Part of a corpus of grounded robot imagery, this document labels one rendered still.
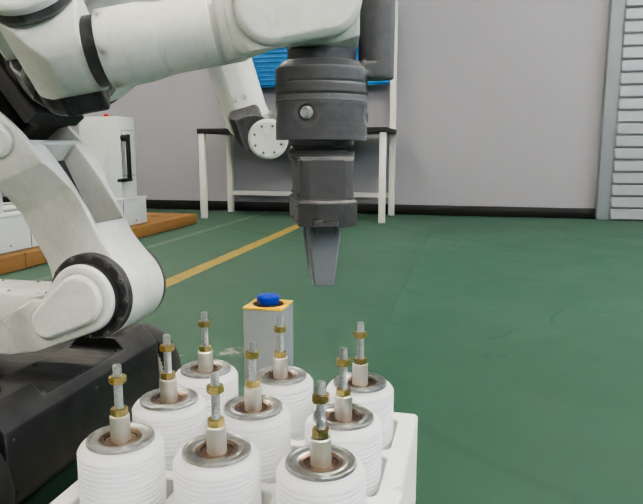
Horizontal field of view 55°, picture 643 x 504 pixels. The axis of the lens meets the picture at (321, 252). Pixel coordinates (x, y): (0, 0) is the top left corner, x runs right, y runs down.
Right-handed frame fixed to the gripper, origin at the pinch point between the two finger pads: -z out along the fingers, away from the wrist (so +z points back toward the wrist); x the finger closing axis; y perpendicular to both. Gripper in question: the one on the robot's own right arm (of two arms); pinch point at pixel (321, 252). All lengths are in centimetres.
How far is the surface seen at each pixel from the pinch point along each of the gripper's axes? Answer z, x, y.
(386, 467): -29.7, 10.9, -10.0
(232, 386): -24.6, 28.0, 9.2
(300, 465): -22.4, -0.6, 2.2
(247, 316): -18.0, 42.7, 6.5
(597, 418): -48, 58, -69
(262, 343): -22.6, 41.7, 4.1
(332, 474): -22.4, -2.9, -0.8
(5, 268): -46, 247, 116
